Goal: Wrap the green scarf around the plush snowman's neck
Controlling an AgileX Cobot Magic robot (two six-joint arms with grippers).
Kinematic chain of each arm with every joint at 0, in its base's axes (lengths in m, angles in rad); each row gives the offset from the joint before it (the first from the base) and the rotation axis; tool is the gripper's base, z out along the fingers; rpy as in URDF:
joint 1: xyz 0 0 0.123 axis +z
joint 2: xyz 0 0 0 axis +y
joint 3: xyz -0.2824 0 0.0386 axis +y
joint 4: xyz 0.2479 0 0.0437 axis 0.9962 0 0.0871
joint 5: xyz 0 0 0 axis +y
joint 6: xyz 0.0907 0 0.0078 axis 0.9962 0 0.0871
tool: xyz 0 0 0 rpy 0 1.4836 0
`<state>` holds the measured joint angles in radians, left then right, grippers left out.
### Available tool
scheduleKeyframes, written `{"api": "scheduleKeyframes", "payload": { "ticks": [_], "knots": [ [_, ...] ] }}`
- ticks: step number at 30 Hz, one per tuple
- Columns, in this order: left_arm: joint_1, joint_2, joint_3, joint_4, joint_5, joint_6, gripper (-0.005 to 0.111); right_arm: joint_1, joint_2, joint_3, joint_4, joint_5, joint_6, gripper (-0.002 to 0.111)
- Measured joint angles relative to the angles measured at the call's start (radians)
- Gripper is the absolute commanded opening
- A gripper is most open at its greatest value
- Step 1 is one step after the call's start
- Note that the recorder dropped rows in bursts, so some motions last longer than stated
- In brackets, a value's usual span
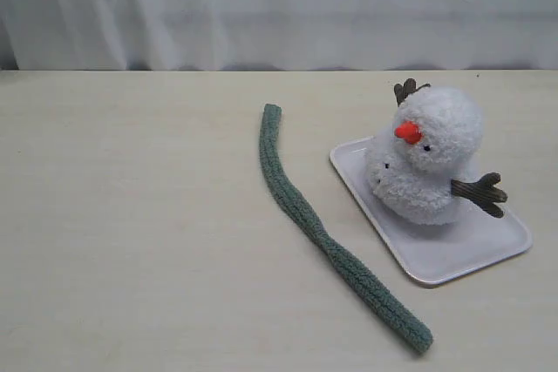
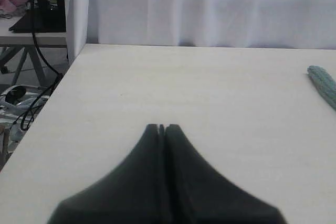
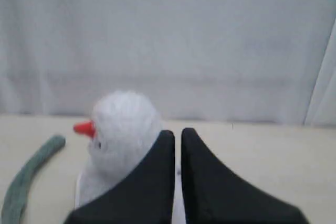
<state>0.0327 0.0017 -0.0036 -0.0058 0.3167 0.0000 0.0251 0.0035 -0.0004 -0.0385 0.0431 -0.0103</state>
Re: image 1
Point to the white plush snowman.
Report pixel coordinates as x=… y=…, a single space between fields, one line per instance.
x=421 y=166

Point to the green fleece scarf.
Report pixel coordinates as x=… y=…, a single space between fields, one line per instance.
x=355 y=274

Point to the white rectangular plastic tray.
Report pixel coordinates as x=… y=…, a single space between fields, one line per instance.
x=431 y=255

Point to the white backdrop curtain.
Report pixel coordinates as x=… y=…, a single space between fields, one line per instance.
x=294 y=35

